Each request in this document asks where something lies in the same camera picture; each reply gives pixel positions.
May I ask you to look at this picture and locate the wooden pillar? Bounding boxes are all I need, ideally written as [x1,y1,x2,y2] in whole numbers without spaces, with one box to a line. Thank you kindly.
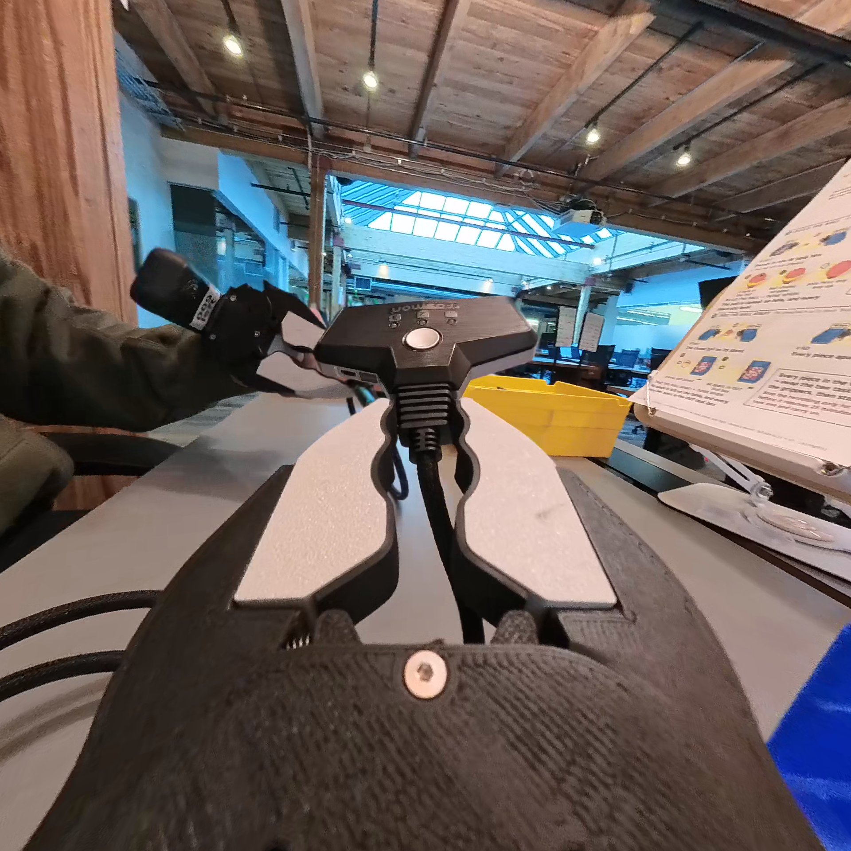
[0,0,138,323]

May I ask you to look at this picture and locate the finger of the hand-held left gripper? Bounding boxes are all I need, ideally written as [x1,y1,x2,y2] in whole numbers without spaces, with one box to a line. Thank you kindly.
[265,281,328,352]
[254,351,361,401]

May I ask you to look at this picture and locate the printed instruction sheet board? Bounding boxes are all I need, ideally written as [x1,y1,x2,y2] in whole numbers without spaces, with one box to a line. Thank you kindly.
[630,158,851,501]

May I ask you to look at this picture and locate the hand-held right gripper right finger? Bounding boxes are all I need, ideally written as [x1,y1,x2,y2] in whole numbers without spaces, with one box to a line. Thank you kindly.
[454,398,621,627]

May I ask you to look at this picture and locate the black office chair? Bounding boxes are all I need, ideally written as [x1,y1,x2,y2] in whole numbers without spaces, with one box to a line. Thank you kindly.
[0,431,182,574]

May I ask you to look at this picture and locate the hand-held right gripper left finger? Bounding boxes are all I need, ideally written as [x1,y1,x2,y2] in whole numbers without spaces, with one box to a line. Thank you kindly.
[233,398,401,624]

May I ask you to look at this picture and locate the person's green jacket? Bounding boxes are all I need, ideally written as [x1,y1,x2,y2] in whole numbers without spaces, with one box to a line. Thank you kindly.
[0,418,75,536]

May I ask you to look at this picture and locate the grey desk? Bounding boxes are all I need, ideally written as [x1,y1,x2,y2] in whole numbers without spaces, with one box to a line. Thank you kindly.
[0,392,851,851]

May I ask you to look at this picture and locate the person's left forearm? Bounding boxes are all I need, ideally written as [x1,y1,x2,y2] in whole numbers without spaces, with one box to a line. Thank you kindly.
[0,251,257,433]

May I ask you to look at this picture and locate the yellow plastic bin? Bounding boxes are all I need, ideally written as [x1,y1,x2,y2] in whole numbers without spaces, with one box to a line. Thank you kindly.
[464,374,632,460]

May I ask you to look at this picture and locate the white board stand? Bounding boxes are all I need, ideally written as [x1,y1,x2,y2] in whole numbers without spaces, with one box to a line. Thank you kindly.
[657,449,851,581]

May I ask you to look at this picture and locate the video switch box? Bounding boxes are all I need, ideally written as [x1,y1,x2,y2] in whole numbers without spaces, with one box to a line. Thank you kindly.
[314,294,539,401]

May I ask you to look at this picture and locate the row of office desks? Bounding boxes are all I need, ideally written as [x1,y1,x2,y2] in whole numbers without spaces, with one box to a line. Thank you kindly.
[525,332,672,396]

